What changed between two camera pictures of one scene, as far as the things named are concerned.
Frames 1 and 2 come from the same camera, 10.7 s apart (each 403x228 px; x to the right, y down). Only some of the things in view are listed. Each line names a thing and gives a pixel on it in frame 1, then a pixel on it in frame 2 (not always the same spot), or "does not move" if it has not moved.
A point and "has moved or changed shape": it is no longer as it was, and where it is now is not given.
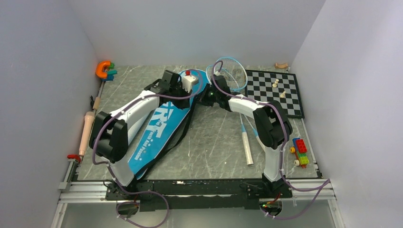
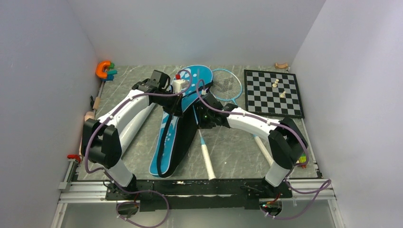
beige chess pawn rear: x=274 y=85 does not move
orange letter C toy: x=99 y=69 does not move
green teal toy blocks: x=110 y=73 does not move
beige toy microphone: x=89 y=117 does not move
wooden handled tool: x=97 y=99 does not move
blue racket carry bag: x=158 y=138 has moved or changed shape
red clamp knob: x=75 y=156 does not move
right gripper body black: x=209 y=97 to x=205 y=120
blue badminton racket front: x=235 y=72 to x=211 y=173
